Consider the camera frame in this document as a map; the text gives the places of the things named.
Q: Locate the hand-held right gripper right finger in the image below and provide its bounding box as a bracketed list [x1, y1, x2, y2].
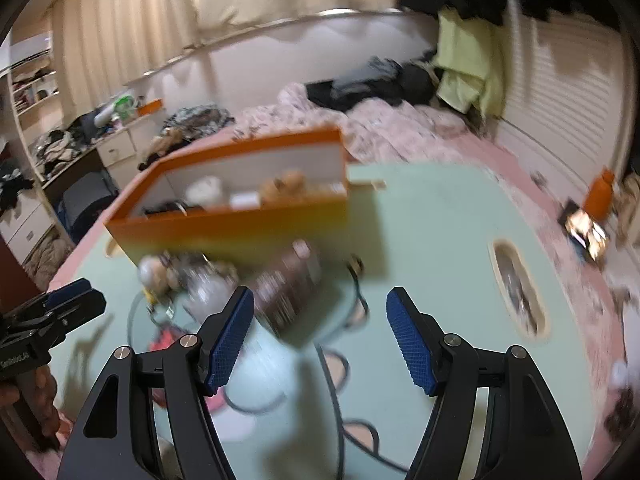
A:
[386, 286, 583, 480]

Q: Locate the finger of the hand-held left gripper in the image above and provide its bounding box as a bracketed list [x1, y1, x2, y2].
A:
[46, 279, 94, 309]
[50, 290, 107, 334]

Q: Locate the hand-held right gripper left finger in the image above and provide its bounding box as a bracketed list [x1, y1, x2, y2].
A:
[56, 285, 256, 480]

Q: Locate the brown snack packet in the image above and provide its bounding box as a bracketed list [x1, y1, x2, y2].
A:
[250, 240, 331, 346]

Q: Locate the orange cardboard box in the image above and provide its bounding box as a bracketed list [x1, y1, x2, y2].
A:
[103, 129, 351, 268]

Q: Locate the brown fuzzy plush toy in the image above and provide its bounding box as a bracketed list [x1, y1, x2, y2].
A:
[260, 170, 308, 203]

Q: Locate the person's left hand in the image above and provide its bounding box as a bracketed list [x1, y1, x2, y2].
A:
[0, 364, 62, 441]

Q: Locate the clear plastic bag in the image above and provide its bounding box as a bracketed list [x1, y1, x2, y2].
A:
[180, 260, 238, 321]

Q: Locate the dark red board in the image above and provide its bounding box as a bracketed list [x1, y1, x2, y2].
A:
[0, 235, 48, 311]

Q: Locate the white shelf unit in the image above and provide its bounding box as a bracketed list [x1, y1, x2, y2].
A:
[0, 30, 63, 266]

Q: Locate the small beige doll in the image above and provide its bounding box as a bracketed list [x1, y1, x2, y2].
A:
[137, 255, 181, 301]

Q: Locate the dark blue suitcase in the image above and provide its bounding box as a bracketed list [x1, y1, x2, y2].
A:
[55, 170, 118, 241]

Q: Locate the black flat object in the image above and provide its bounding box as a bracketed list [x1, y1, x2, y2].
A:
[142, 201, 206, 216]

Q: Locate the white round object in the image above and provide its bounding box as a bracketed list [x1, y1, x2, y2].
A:
[185, 176, 223, 206]

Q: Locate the white drawer cabinet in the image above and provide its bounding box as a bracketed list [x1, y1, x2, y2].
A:
[42, 120, 156, 191]

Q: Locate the pink floral bed sheet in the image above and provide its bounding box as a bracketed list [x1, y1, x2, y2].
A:
[47, 110, 640, 480]

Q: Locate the green and white bag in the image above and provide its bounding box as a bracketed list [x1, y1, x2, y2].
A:
[95, 92, 138, 126]

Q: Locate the smartphone with lit screen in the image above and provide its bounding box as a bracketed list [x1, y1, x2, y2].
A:
[560, 200, 608, 261]

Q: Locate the dark patterned garment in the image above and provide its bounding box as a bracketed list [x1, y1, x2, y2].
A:
[165, 105, 236, 136]

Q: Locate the pink floral quilt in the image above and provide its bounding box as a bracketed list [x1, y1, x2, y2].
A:
[277, 82, 476, 163]

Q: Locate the orange bottle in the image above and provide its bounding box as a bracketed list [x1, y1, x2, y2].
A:
[584, 167, 616, 221]

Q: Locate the black garment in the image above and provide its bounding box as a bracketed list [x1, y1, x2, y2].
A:
[306, 79, 403, 112]

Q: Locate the light green cloth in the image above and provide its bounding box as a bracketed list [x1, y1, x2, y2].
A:
[432, 7, 506, 116]

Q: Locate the beige curtain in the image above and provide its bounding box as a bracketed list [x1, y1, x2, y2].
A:
[50, 0, 401, 83]

